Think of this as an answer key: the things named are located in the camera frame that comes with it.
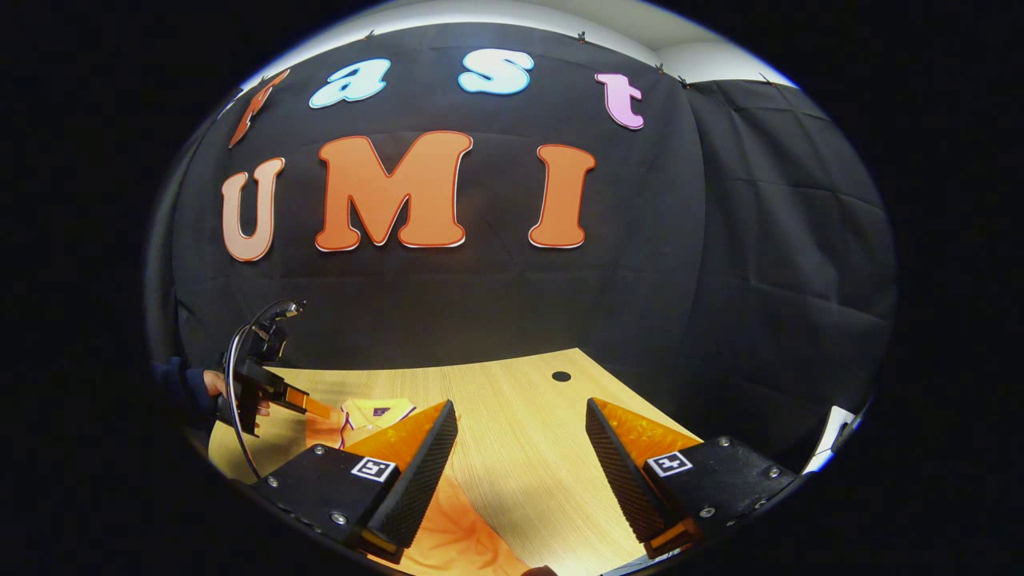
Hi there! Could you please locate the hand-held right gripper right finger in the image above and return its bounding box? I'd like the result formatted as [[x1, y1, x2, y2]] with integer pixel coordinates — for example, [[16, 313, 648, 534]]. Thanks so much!
[[585, 397, 801, 561]]

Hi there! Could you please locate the white sheet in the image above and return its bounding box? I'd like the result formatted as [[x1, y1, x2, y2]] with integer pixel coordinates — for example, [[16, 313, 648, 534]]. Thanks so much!
[[802, 406, 858, 474]]

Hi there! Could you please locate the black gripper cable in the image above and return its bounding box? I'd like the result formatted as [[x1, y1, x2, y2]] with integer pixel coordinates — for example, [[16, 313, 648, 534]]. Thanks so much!
[[224, 299, 301, 481]]

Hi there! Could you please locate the black backdrop cloth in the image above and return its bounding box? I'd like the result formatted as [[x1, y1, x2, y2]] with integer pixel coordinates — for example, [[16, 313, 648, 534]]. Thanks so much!
[[148, 22, 897, 473]]

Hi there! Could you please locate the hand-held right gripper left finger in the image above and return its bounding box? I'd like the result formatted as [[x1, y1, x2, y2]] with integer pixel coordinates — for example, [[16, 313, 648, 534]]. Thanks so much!
[[252, 398, 459, 565]]

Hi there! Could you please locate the orange T-shirt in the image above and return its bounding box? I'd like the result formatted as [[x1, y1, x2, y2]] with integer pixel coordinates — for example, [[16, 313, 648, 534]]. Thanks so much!
[[304, 398, 533, 576]]

